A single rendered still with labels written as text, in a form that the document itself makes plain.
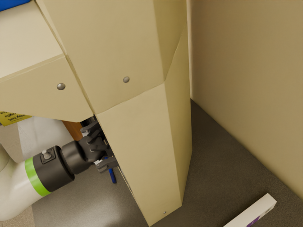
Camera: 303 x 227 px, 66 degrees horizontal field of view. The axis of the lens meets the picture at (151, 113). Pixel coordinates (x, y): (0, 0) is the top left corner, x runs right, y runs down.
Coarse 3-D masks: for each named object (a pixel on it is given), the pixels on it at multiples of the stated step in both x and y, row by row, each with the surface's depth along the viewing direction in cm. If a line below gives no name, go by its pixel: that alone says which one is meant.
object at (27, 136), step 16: (0, 112) 59; (0, 128) 62; (16, 128) 64; (32, 128) 66; (48, 128) 68; (64, 128) 71; (80, 128) 73; (16, 144) 68; (32, 144) 70; (48, 144) 72; (64, 144) 75; (16, 160) 72
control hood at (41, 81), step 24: (0, 24) 33; (24, 24) 32; (48, 24) 32; (0, 48) 28; (24, 48) 27; (48, 48) 26; (0, 72) 24; (24, 72) 24; (48, 72) 25; (72, 72) 26; (0, 96) 24; (24, 96) 25; (48, 96) 27; (72, 96) 28; (72, 120) 30
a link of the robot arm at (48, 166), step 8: (48, 152) 50; (56, 152) 51; (32, 160) 50; (40, 160) 50; (48, 160) 49; (56, 160) 50; (64, 160) 51; (40, 168) 49; (48, 168) 49; (56, 168) 49; (64, 168) 50; (40, 176) 48; (48, 176) 49; (56, 176) 49; (64, 176) 50; (72, 176) 53; (48, 184) 49; (56, 184) 50; (64, 184) 52
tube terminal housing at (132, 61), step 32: (64, 0) 22; (96, 0) 23; (128, 0) 25; (160, 0) 29; (64, 32) 23; (96, 32) 25; (128, 32) 27; (160, 32) 30; (96, 64) 27; (128, 64) 30; (160, 64) 32; (96, 96) 30; (128, 96) 33; (160, 96) 36; (128, 128) 37; (160, 128) 41; (128, 160) 42; (160, 160) 47; (160, 192) 56
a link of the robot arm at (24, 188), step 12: (12, 168) 48; (24, 168) 49; (0, 180) 45; (12, 180) 47; (24, 180) 48; (36, 180) 48; (0, 192) 45; (12, 192) 47; (24, 192) 48; (36, 192) 49; (48, 192) 51; (0, 204) 46; (12, 204) 47; (24, 204) 49; (0, 216) 47; (12, 216) 48
